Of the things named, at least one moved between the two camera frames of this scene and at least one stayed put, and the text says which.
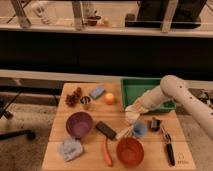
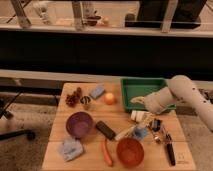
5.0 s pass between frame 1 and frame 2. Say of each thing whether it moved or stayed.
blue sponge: stayed
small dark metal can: stayed
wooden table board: stayed
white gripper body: moved
